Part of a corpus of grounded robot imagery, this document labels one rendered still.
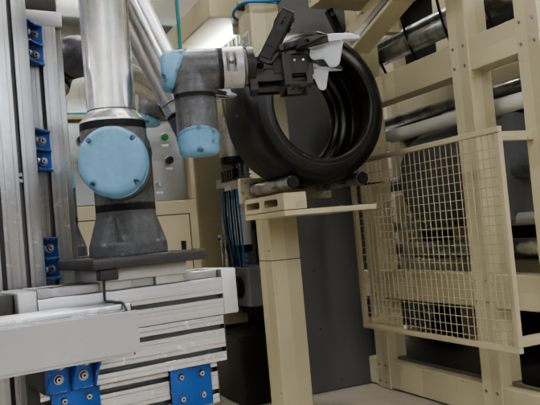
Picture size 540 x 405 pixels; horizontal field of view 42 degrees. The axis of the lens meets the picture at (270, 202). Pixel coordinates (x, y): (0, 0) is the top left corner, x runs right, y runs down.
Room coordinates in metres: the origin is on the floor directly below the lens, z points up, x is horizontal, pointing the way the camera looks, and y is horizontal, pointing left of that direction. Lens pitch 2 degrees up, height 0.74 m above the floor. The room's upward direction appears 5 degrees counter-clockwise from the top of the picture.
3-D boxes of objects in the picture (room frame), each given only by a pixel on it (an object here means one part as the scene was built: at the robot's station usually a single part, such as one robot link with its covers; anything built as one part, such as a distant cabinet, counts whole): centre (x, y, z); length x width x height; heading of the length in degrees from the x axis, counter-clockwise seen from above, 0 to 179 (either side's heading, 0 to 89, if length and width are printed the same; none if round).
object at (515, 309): (2.56, -0.54, 0.65); 0.90 x 0.02 x 0.70; 24
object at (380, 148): (2.99, -0.40, 1.05); 0.20 x 0.15 x 0.30; 24
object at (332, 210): (2.63, -0.14, 0.80); 0.37 x 0.36 x 0.02; 114
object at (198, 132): (1.28, 0.12, 0.94); 0.11 x 0.08 x 0.11; 7
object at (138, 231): (1.38, 0.28, 0.77); 0.15 x 0.15 x 0.10
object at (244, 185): (2.80, -0.07, 0.90); 0.40 x 0.03 x 0.10; 114
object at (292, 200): (2.58, -0.01, 0.83); 0.36 x 0.09 x 0.06; 24
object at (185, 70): (1.26, 0.12, 1.04); 0.11 x 0.08 x 0.09; 97
